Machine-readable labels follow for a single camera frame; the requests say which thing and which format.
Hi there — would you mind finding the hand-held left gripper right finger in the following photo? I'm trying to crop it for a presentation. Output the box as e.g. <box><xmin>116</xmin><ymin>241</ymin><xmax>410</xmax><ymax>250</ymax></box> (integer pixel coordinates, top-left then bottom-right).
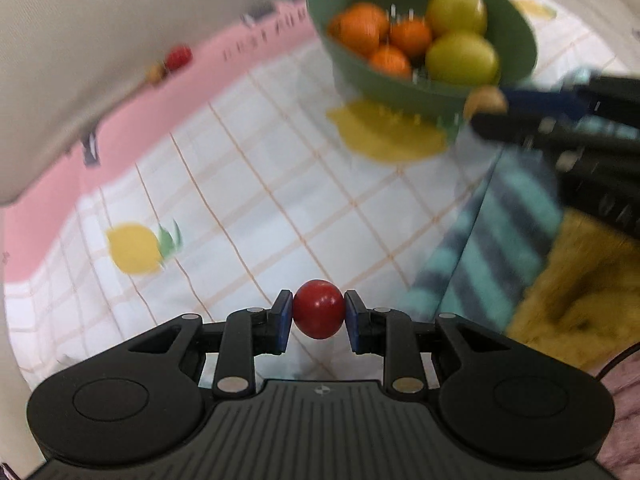
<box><xmin>344</xmin><ymin>290</ymin><xmax>512</xmax><ymax>396</ymax></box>

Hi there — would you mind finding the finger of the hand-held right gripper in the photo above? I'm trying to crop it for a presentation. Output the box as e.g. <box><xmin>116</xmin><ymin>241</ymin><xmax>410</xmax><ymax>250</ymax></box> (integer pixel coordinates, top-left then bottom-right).
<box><xmin>500</xmin><ymin>85</ymin><xmax>599</xmax><ymax>119</ymax></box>
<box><xmin>471</xmin><ymin>112</ymin><xmax>569</xmax><ymax>154</ymax></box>

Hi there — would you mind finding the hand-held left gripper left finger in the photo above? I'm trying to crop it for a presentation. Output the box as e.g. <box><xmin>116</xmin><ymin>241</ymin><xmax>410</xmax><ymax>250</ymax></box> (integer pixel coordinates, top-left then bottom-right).
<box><xmin>126</xmin><ymin>289</ymin><xmax>294</xmax><ymax>397</ymax></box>

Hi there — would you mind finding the red cherry tomato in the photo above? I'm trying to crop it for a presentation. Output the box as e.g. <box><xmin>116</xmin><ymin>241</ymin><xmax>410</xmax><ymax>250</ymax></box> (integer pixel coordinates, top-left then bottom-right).
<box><xmin>292</xmin><ymin>279</ymin><xmax>346</xmax><ymax>340</ymax></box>

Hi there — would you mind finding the brown kiwi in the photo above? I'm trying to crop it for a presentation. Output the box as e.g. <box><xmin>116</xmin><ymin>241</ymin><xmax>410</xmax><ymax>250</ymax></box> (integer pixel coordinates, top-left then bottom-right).
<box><xmin>462</xmin><ymin>86</ymin><xmax>510</xmax><ymax>121</ymax></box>

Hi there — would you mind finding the yellow-green apple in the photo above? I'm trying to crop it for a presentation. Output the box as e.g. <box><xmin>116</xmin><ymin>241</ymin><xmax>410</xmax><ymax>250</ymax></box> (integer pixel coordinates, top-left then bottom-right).
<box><xmin>425</xmin><ymin>31</ymin><xmax>501</xmax><ymax>86</ymax></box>
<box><xmin>426</xmin><ymin>0</ymin><xmax>488</xmax><ymax>39</ymax></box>

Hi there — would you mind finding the green colander bowl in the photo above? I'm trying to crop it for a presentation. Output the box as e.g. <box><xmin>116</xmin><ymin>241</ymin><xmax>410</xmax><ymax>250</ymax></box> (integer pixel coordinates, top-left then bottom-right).
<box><xmin>306</xmin><ymin>0</ymin><xmax>539</xmax><ymax>127</ymax></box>

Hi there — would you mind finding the teal grey striped cloth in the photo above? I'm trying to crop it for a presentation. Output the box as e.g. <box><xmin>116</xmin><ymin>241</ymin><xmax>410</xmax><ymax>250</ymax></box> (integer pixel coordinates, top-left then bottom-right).
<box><xmin>399</xmin><ymin>152</ymin><xmax>562</xmax><ymax>333</ymax></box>

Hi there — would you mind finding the pink lemon print cloth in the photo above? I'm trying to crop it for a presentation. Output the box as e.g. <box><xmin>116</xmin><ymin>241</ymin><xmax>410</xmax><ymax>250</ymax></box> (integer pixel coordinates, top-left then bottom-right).
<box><xmin>0</xmin><ymin>0</ymin><xmax>640</xmax><ymax>392</ymax></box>

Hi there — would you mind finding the yellow fluffy towel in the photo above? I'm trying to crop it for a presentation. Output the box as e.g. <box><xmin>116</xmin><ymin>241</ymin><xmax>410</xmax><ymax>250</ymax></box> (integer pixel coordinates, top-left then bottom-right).
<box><xmin>504</xmin><ymin>209</ymin><xmax>640</xmax><ymax>377</ymax></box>

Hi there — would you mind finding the small red strawberry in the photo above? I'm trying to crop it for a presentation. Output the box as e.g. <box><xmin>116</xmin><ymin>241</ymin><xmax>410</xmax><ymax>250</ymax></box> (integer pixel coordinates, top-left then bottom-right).
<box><xmin>164</xmin><ymin>45</ymin><xmax>194</xmax><ymax>72</ymax></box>

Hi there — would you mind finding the beige sofa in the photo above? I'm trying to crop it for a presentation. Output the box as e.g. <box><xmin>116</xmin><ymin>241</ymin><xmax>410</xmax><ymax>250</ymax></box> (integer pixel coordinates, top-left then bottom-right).
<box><xmin>0</xmin><ymin>0</ymin><xmax>331</xmax><ymax>391</ymax></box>

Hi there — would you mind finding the black cable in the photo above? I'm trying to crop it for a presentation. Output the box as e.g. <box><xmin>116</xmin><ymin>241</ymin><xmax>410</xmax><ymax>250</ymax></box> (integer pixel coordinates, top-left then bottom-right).
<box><xmin>595</xmin><ymin>342</ymin><xmax>640</xmax><ymax>383</ymax></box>

